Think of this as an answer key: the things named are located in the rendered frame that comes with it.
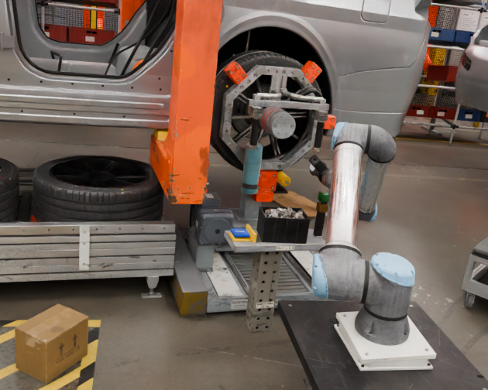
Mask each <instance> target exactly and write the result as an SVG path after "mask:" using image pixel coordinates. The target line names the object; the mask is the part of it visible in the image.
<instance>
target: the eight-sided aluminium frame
mask: <svg viewBox="0 0 488 390"><path fill-rule="evenodd" d="M262 74H265V75H272V74H274V75H277V76H283V75H284V76H288V77H294V79H295V80H296V81H297V82H298V83H299V85H300V86H301V88H302V89H304V88H306V87H310V86H312V85H311V83H310V82H309V80H308V79H307V78H306V77H305V76H304V73H303V72H302V71H301V70H300V69H297V68H293V67H274V66H264V65H255V66H254V67H253V68H252V69H251V70H250V71H249V72H248V73H247V75H248V77H247V78H246V79H245V80H244V81H242V82H241V83H240V84H239V85H237V84H234V85H232V86H231V87H230V88H229V89H228V90H227V91H226V92H225V93H224V94H223V98H222V100H223V102H222V116H221V124H220V131H219V132H220V133H219V137H220V138H221V139H222V141H223V142H224V143H225V144H226V145H227V146H228V147H229V148H230V149H231V150H232V152H233V153H234V154H235V155H236V157H237V158H238V159H239V160H240V161H241V163H242V164H243V165H244V158H245V153H244V152H243V151H242V150H241V149H240V148H239V147H238V146H237V145H236V143H235V142H234V141H233V140H232V138H231V137H230V130H231V122H232V108H233V100H234V99H235V98H236V97H237V96H238V95H239V94H241V93H242V92H243V91H244V90H245V89H246V88H247V87H248V86H249V85H250V84H251V83H253V82H254V81H255V80H256V79H257V78H258V77H260V76H261V75H262ZM312 87H313V86H312ZM311 112H312V110H311ZM317 123H318V121H317V120H315V119H313V118H312V117H311V115H310V121H309V126H308V136H307V138H306V139H305V140H303V141H302V142H301V143H300V144H299V145H297V146H296V147H295V148H294V149H293V150H292V151H291V152H289V153H288V154H287V155H286V156H285V157H283V158H282V159H281V160H275V159H262V162H261V167H260V169H281V170H287V169H289V168H290V167H291V166H292V165H293V164H294V163H295V162H296V161H298V160H299V158H301V157H302V156H303V155H304V154H305V153H306V152H307V151H309V150H310V149H311V148H312V147H313V146H314V139H315V133H316V128H317Z"/></svg>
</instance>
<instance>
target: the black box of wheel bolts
mask: <svg viewBox="0 0 488 390"><path fill-rule="evenodd" d="M310 221H311V219H310V218H309V216H308V215H307V214H306V213H305V211H304V210H303V208H297V207H267V206H259V215H258V221H257V227H256V230H257V232H258V234H259V237H260V239H261V241H262V242H271V243H292V244H306V243H307V237H308V228H309V224H310Z"/></svg>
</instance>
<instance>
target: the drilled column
mask: <svg viewBox="0 0 488 390"><path fill-rule="evenodd" d="M282 254H283V252H282V251H262V252H253V264H252V271H251V277H250V284H249V295H248V301H247V307H246V319H245V322H246V325H247V327H248V328H249V330H250V332H251V333H255V332H266V331H271V328H272V322H273V312H274V307H275V302H276V296H277V286H278V280H279V274H280V264H281V259H282ZM266 326H268V327H267V328H266Z"/></svg>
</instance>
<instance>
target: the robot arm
mask: <svg viewBox="0 0 488 390"><path fill-rule="evenodd" d="M331 150H332V151H334V160H333V168H332V170H329V168H327V166H326V163H324V162H322V161H321V160H320V159H319V158H318V157H317V156H316V155H313V156H312V157H311V158H310V159H309V162H310V163H311V165H310V174H311V175H312V176H314V175H316V176H317V177H318V178H319V181H320V182H321V183H322V184H323V185H324V186H326V187H327V188H329V193H330V197H329V202H328V211H327V217H328V223H327V231H326V239H325V245H323V246H322V247H320V249H319V253H316V254H314V255H313V263H312V283H311V285H312V292H313V294H314V295H315V296H317V297H321V298H325V299H334V300H340V301H346V302H351V303H362V304H363V307H362V308H361V310H360V311H359V312H358V314H357V315H356V320H355V328H356V331H357V332H358V333H359V334H360V335H361V336H362V337H364V338H365V339H367V340H368V341H371V342H373V343H375V344H380V345H385V346H396V345H399V344H402V343H404V342H405V341H407V339H408V338H409V334H410V325H409V322H408V318H407V312H408V309H409V305H410V301H411V294H412V290H413V286H414V276H415V270H414V266H413V265H412V264H411V263H410V262H409V261H408V260H406V259H405V258H402V257H400V256H399V255H392V254H391V253H386V252H381V253H377V254H375V255H374V256H373V257H372V258H371V261H370V260H363V259H362V254H361V251H360V250H359V249H358V248H357V247H356V243H357V231H358V220H361V221H374V220H375V219H376V214H377V204H376V202H377V199H378V196H379V193H380V189H381V186H382V184H383V179H384V177H385V174H386V171H387V167H388V164H389V163H390V162H391V161H392V160H393V159H394V157H395V155H396V152H397V147H396V143H395V141H394V140H393V138H392V136H391V135H390V134H389V133H388V132H387V131H385V130H384V129H382V128H381V127H379V126H375V125H364V124H356V123H348V122H339V123H337V124H336V126H335V130H334V132H333V136H332V143H331ZM363 153H365V154H367V155H368V157H369V159H368V163H367V166H366V171H365V175H364V178H363V183H362V186H361V189H360V185H361V172H362V160H363Z"/></svg>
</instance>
